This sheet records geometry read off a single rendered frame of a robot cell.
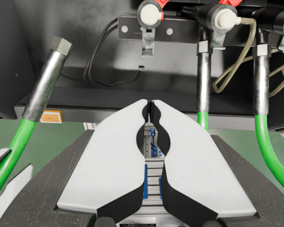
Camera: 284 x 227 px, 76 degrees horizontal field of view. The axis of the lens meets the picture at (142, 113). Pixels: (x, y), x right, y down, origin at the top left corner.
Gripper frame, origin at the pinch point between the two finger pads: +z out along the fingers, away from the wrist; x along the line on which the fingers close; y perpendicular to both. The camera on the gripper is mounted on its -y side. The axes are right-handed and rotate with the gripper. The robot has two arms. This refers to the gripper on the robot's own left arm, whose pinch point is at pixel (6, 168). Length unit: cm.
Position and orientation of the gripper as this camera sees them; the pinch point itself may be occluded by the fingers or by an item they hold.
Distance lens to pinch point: 22.0
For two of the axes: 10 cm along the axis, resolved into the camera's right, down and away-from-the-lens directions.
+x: 7.6, 6.4, 1.3
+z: 5.6, -7.5, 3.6
